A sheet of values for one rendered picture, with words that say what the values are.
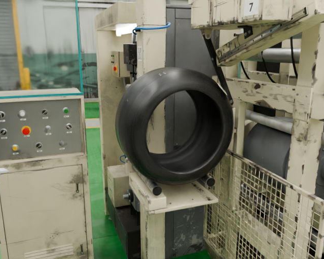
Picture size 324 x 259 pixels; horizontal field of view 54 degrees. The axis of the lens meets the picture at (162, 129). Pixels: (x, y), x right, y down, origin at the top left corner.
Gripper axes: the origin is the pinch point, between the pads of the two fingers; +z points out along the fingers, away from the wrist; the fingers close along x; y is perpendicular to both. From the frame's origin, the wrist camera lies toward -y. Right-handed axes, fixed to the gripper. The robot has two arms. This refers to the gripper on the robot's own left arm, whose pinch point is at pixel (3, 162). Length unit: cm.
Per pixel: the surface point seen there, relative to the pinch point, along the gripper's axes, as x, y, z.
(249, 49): 48, -54, 96
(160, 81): 33, -38, 56
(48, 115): -41, -3, 37
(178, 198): 40, 21, 69
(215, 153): 50, -6, 80
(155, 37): 2, -54, 78
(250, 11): 59, -70, 76
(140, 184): 24, 17, 57
